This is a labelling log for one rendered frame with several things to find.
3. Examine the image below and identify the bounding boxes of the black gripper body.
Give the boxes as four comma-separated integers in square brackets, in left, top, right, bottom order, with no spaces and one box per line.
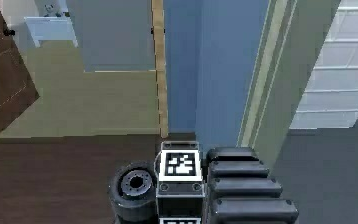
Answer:
[108,161,159,224]

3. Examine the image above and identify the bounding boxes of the grey room door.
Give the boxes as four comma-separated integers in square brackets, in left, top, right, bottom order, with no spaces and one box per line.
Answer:
[65,0,157,73]

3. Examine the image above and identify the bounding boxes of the white teddy bear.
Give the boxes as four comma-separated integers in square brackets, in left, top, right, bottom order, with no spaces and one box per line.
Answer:
[42,3,63,18]

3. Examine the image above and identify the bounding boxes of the brown wooden room door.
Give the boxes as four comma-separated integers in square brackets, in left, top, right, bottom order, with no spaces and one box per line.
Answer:
[0,0,41,143]

